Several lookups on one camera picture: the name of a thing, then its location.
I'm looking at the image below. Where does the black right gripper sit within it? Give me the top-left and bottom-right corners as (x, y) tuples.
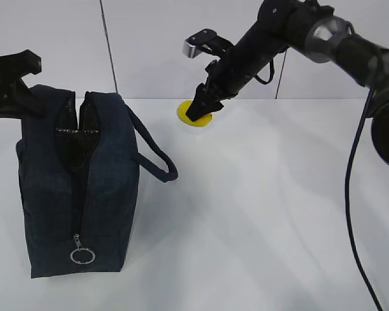
(185, 60), (239, 122)

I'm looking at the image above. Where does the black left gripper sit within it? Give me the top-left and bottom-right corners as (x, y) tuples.
(0, 50), (46, 119)

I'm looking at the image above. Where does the yellow lemon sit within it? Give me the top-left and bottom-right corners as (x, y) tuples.
(176, 100), (214, 128)

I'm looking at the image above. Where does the dark navy fabric bag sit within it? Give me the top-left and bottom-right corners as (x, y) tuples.
(16, 85), (178, 279)

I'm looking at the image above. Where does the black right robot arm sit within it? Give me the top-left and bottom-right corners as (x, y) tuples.
(183, 1), (389, 165)

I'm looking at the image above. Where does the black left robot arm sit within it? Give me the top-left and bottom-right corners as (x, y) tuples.
(0, 50), (46, 119)

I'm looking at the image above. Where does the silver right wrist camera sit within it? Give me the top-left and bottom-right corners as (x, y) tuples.
(182, 29), (233, 58)

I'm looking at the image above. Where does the dark blue right cable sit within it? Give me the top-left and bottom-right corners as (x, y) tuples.
(254, 51), (385, 311)

